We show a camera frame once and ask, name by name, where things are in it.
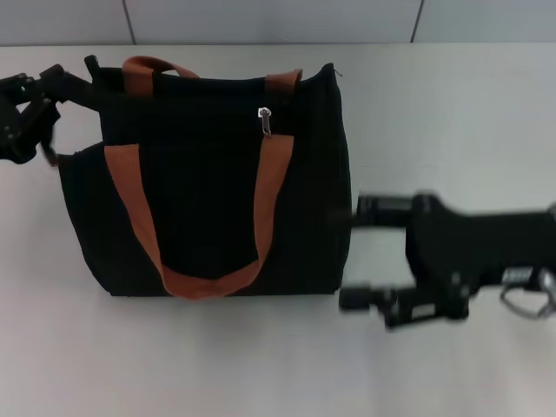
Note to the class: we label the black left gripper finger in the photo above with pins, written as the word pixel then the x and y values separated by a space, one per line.
pixel 51 126
pixel 65 84

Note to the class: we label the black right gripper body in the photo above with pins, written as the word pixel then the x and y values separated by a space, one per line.
pixel 469 243

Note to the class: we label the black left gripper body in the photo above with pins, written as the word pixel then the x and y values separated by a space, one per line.
pixel 17 121

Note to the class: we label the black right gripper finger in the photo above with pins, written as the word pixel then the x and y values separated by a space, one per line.
pixel 391 304
pixel 382 212

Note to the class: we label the silver zipper pull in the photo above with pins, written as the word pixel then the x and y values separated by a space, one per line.
pixel 265 121

